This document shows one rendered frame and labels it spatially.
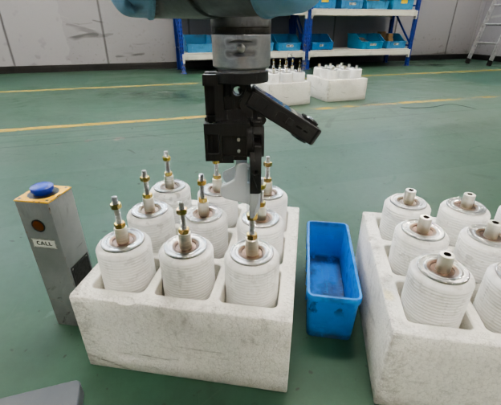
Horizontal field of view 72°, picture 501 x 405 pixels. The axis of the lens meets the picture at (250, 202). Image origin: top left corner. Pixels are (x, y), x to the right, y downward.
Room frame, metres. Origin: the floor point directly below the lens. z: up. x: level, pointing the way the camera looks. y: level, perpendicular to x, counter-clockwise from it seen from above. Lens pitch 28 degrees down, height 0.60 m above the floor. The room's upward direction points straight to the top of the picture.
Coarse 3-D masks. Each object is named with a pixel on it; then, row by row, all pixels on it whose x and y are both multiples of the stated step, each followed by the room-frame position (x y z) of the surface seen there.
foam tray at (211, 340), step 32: (288, 224) 0.69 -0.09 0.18; (288, 256) 0.57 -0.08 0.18; (96, 288) 0.47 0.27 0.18; (160, 288) 0.49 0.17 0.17; (224, 288) 0.48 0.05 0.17; (288, 288) 0.47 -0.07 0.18; (96, 320) 0.45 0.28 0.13; (128, 320) 0.44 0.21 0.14; (160, 320) 0.43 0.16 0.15; (192, 320) 0.42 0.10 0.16; (224, 320) 0.41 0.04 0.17; (256, 320) 0.40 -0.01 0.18; (288, 320) 0.40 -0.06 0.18; (96, 352) 0.45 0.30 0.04; (128, 352) 0.44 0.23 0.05; (160, 352) 0.43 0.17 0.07; (192, 352) 0.42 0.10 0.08; (224, 352) 0.41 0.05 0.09; (256, 352) 0.40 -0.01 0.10; (288, 352) 0.39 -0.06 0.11; (256, 384) 0.40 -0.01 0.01
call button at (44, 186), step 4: (36, 184) 0.59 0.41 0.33; (40, 184) 0.59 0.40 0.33; (44, 184) 0.59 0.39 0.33; (48, 184) 0.59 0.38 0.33; (52, 184) 0.59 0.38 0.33; (32, 188) 0.57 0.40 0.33; (36, 188) 0.57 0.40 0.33; (40, 188) 0.57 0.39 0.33; (44, 188) 0.57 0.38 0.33; (48, 188) 0.58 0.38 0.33; (52, 188) 0.59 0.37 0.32; (32, 192) 0.57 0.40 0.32; (36, 192) 0.57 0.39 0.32; (40, 192) 0.57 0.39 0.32; (44, 192) 0.57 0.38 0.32; (48, 192) 0.58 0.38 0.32
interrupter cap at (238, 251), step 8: (232, 248) 0.49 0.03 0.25; (240, 248) 0.49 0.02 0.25; (264, 248) 0.49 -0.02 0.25; (272, 248) 0.49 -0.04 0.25; (232, 256) 0.46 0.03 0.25; (240, 256) 0.47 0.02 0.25; (248, 256) 0.47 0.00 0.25; (256, 256) 0.47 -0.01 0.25; (264, 256) 0.47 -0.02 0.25; (272, 256) 0.47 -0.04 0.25; (248, 264) 0.44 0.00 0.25; (256, 264) 0.44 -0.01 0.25
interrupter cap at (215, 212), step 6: (210, 204) 0.65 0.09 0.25; (192, 210) 0.63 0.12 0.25; (210, 210) 0.63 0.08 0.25; (216, 210) 0.63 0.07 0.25; (186, 216) 0.60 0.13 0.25; (192, 216) 0.60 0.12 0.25; (198, 216) 0.61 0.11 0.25; (210, 216) 0.60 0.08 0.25; (216, 216) 0.60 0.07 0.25; (192, 222) 0.58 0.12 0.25; (198, 222) 0.58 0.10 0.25; (204, 222) 0.58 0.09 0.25; (210, 222) 0.58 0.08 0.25
